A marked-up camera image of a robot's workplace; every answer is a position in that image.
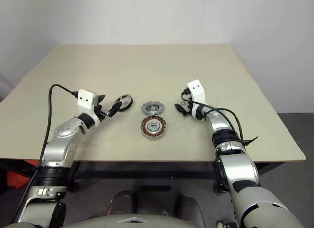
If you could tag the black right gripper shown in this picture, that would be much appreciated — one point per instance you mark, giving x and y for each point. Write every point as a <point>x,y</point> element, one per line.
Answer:
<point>188,109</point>

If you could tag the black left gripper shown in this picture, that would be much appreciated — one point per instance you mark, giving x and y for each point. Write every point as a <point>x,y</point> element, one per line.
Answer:
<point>103,112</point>

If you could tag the grey gear disc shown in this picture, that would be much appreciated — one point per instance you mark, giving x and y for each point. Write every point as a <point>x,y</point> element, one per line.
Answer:
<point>152,108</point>

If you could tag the motor stator with copper windings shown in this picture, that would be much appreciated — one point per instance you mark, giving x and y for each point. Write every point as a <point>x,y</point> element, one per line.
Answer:
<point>144,127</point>

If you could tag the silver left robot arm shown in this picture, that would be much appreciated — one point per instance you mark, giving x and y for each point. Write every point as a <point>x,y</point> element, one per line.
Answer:
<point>59,142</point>

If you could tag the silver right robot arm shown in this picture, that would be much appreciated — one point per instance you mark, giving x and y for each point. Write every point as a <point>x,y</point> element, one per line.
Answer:
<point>238,169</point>

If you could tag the dark rounded shape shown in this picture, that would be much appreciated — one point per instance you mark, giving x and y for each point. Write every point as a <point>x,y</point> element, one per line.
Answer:
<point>121,203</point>
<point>189,206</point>

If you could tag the grey robot torso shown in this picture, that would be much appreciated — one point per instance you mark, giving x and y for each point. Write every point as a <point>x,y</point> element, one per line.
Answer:
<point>171,223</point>

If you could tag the small white floor object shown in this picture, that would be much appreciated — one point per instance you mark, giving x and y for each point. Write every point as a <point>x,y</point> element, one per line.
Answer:
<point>222,224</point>

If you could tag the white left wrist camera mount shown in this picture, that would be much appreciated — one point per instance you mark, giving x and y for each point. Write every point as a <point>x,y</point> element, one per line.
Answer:
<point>86,99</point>

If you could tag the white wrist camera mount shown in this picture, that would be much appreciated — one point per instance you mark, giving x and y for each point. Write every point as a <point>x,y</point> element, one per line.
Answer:
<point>86,99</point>
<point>196,89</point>

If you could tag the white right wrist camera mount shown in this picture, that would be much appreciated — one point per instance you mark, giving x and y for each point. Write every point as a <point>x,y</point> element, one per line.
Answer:
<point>196,89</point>

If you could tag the black table frame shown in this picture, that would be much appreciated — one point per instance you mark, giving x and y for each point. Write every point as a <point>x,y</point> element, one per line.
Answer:
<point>147,175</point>

